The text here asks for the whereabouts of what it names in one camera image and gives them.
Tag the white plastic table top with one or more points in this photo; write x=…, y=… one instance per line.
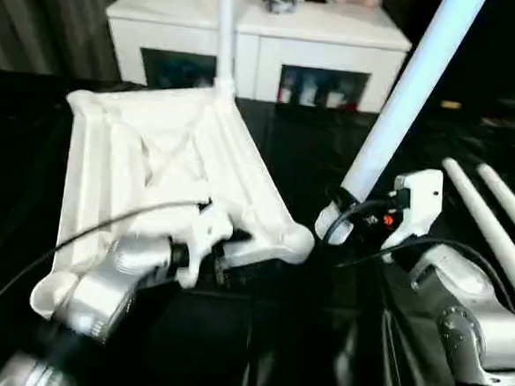
x=154, y=150

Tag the white plastic table leg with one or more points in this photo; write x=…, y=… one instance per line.
x=406, y=93
x=226, y=36
x=509, y=197
x=482, y=208

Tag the black work mat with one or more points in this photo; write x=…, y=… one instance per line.
x=288, y=137

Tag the small white bottle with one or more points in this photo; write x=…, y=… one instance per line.
x=286, y=91
x=308, y=92
x=335, y=97

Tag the small tan box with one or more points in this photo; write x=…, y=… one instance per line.
x=450, y=104

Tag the white cabinet with openings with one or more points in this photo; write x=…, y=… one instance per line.
x=259, y=38

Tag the small shiny metal ornament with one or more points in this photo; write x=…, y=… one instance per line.
x=277, y=3

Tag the grey curtain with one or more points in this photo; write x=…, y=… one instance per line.
x=44, y=19

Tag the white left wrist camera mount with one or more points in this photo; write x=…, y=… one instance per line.
x=206, y=233

